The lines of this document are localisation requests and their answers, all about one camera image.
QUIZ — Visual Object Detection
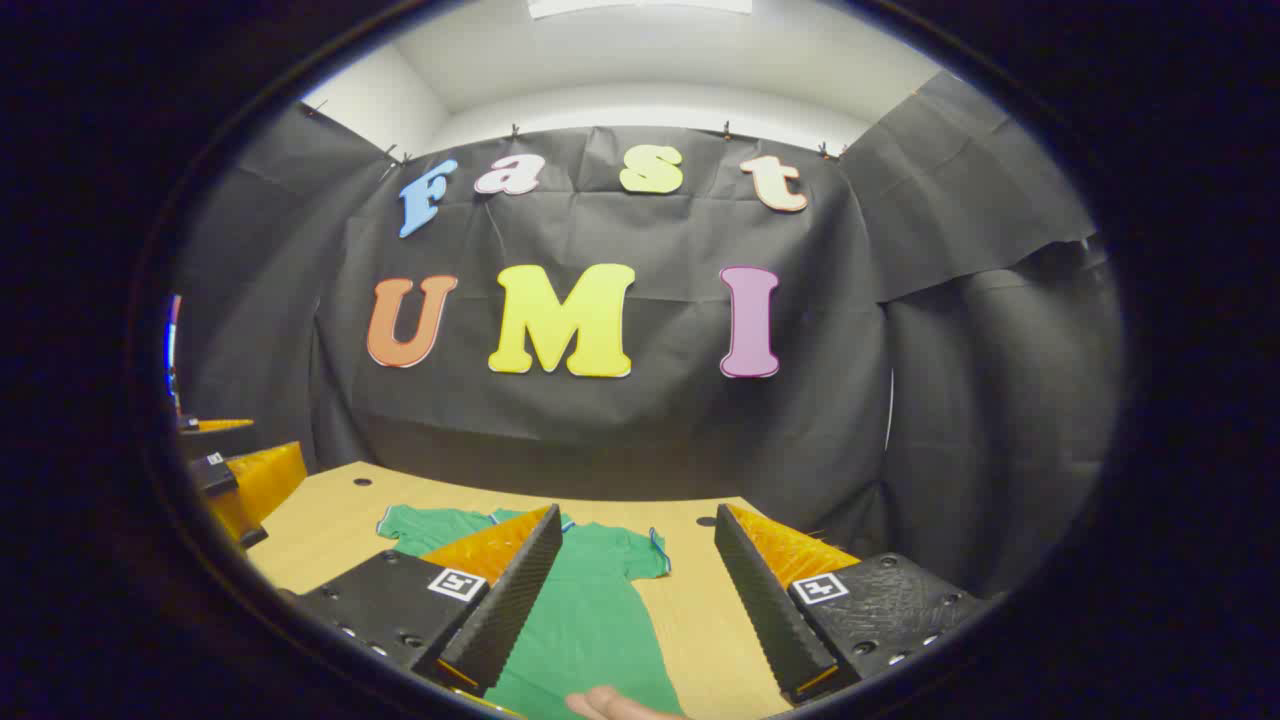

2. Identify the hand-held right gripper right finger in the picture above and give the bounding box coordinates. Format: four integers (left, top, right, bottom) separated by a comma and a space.
713, 502, 996, 706

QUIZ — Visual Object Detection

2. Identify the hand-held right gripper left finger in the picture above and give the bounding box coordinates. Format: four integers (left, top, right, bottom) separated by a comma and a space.
290, 503, 564, 698

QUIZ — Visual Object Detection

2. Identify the green T-shirt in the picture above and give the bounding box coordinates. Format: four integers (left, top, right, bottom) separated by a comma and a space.
376, 503, 691, 720

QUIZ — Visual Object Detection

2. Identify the black backdrop cloth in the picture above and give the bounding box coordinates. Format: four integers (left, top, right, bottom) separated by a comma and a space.
165, 70, 1126, 601

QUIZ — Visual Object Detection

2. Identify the ceiling light panel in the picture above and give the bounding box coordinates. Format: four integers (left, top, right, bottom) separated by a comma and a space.
527, 0, 753, 19

